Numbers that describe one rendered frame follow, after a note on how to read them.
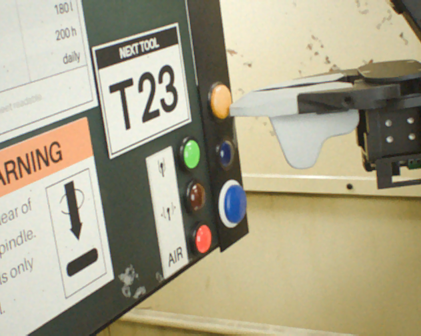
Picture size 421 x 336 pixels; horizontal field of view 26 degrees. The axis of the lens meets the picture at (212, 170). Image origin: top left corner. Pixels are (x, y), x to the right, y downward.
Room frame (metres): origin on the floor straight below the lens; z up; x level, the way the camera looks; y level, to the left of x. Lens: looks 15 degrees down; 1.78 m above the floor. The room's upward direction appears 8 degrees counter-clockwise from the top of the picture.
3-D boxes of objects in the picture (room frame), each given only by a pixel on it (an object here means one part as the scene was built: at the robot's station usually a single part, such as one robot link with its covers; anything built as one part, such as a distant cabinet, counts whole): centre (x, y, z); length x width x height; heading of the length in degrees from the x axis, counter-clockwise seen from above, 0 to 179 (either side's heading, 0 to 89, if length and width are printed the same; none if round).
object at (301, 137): (0.66, -0.06, 1.63); 0.09 x 0.03 x 0.06; 88
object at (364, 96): (0.65, -0.11, 1.65); 0.09 x 0.05 x 0.02; 88
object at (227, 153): (0.68, -0.01, 1.62); 0.02 x 0.01 x 0.02; 148
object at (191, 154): (0.64, 0.01, 1.63); 0.02 x 0.01 x 0.02; 148
